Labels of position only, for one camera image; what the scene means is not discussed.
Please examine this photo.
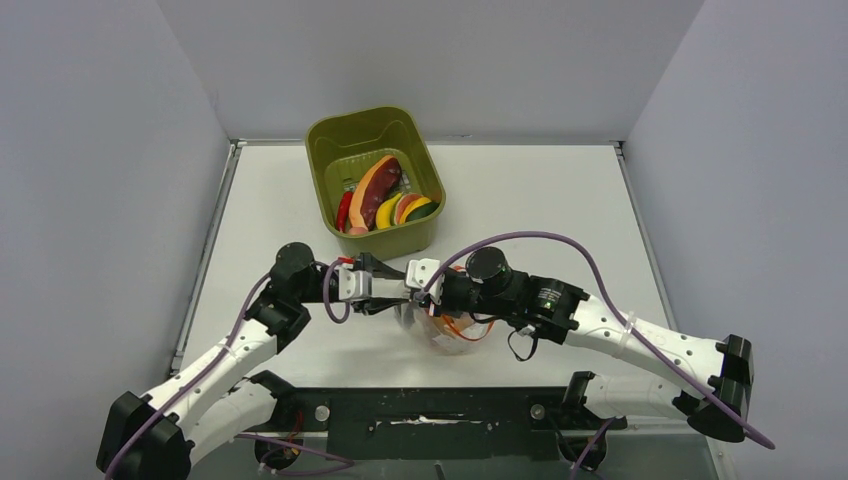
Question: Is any clear zip bag orange zipper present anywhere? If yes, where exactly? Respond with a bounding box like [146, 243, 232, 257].
[393, 303, 494, 355]

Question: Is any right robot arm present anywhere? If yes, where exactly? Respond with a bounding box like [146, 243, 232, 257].
[419, 247, 754, 443]

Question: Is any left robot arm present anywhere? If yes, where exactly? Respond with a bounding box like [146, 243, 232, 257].
[96, 242, 439, 479]

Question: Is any yellow banana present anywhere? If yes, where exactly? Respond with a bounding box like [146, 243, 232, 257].
[375, 193, 404, 230]

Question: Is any short red chili pepper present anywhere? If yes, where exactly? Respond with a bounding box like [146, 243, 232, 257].
[335, 191, 354, 233]

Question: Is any dark green avocado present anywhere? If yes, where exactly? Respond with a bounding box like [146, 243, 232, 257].
[405, 202, 440, 223]

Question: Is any watermelon slice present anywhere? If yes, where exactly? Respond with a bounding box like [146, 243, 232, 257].
[391, 193, 422, 225]

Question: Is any olive green plastic basket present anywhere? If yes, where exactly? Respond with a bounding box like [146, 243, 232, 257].
[305, 106, 446, 260]

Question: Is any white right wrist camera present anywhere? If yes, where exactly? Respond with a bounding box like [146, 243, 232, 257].
[404, 258, 443, 295]

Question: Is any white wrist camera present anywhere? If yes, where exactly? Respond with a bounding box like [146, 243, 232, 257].
[404, 258, 443, 295]
[337, 268, 373, 303]

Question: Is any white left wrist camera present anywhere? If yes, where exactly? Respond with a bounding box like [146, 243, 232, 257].
[337, 268, 373, 303]

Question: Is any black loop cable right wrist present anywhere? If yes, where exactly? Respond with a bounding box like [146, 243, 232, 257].
[506, 321, 541, 363]

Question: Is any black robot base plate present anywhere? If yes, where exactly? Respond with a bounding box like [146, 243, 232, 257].
[259, 387, 608, 470]

